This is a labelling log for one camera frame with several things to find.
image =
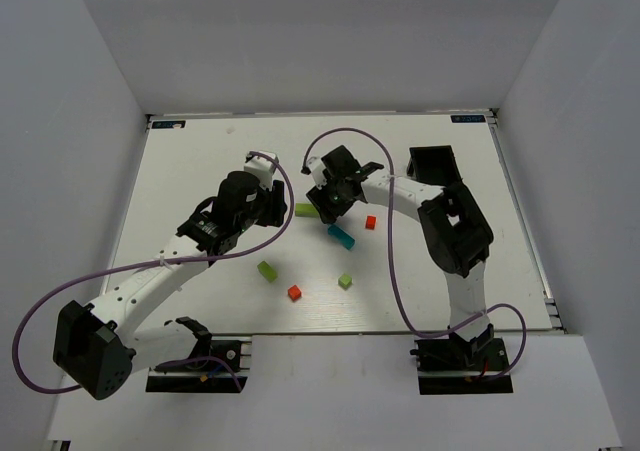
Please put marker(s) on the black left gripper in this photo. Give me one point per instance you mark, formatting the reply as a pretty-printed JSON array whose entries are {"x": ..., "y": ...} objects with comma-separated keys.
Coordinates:
[{"x": 276, "y": 203}]

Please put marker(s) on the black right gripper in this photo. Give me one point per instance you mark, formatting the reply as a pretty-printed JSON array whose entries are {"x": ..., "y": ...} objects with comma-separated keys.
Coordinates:
[{"x": 329, "y": 201}]

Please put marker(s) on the long green arch block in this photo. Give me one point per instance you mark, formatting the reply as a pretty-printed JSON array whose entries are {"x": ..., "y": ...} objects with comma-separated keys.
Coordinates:
[{"x": 305, "y": 210}]

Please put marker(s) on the red cube block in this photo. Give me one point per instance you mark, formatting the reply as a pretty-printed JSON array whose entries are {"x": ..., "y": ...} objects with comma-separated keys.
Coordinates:
[
  {"x": 370, "y": 222},
  {"x": 294, "y": 293}
]

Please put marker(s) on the teal arch block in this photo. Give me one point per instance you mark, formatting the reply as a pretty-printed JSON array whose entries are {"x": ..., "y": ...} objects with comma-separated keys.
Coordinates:
[{"x": 345, "y": 239}]

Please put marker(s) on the black plastic bin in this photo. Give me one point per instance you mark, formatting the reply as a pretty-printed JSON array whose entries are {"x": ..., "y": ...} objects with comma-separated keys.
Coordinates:
[{"x": 433, "y": 165}]

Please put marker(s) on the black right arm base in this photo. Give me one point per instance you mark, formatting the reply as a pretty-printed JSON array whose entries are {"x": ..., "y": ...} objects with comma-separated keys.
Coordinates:
[{"x": 441, "y": 372}]

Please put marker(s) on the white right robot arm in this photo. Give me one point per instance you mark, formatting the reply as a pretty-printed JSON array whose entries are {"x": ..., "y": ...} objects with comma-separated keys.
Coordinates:
[{"x": 432, "y": 193}]

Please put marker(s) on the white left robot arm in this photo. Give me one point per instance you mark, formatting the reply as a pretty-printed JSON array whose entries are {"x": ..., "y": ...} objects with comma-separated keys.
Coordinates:
[{"x": 94, "y": 343}]

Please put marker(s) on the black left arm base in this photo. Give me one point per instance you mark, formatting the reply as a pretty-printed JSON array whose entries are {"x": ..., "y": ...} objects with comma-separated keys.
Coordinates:
[{"x": 218, "y": 366}]

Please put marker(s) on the green rectangular block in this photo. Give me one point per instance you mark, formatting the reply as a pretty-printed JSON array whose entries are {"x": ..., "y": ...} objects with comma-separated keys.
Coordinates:
[{"x": 267, "y": 271}]

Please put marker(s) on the small green cube block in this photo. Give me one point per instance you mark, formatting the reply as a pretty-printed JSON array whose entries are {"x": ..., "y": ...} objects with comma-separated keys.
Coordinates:
[{"x": 345, "y": 281}]

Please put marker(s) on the right blue table label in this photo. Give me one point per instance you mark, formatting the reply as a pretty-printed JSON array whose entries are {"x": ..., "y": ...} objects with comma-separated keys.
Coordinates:
[{"x": 467, "y": 118}]

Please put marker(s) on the blue table label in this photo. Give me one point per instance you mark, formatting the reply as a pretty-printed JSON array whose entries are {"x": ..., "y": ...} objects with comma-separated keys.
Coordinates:
[
  {"x": 467, "y": 118},
  {"x": 168, "y": 124}
]

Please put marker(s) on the left blue table label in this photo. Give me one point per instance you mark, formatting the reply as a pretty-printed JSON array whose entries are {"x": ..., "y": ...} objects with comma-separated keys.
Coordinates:
[{"x": 168, "y": 124}]

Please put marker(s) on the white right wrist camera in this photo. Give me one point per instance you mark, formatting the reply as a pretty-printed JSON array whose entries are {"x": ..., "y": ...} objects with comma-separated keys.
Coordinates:
[{"x": 316, "y": 169}]

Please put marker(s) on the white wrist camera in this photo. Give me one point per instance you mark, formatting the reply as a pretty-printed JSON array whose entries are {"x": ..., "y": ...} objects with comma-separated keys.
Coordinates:
[
  {"x": 316, "y": 169},
  {"x": 262, "y": 166}
]

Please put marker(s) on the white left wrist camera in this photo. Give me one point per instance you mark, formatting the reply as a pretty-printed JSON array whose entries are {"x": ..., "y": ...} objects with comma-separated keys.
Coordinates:
[{"x": 262, "y": 166}]

